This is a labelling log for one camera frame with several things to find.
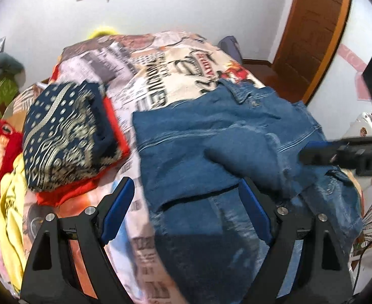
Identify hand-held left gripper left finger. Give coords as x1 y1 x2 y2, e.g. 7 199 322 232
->
20 177 136 304

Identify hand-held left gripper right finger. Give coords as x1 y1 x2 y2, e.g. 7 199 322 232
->
238 177 355 304

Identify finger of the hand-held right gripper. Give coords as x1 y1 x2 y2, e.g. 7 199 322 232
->
299 137 358 175

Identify blue denim jeans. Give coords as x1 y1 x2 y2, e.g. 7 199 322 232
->
132 79 364 304

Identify white object with stickers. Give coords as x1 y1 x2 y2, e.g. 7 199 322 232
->
344 111 372 140

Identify red folded garment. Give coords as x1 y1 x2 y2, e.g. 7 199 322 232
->
36 97 133 206

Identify white cabinet with pink print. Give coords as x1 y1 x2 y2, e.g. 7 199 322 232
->
306 0 372 140

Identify brown wooden door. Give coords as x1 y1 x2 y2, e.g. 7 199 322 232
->
241 0 354 105

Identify navy patterned folded sweater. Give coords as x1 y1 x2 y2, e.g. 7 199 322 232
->
22 81 125 192

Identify yellow cloth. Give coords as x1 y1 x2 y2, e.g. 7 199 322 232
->
0 161 28 295

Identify grey blue cushion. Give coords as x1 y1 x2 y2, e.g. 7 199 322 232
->
217 35 243 62

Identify newspaper print blanket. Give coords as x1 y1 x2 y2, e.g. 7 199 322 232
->
12 30 372 304

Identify yellow plush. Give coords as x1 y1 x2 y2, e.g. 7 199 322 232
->
87 25 121 39

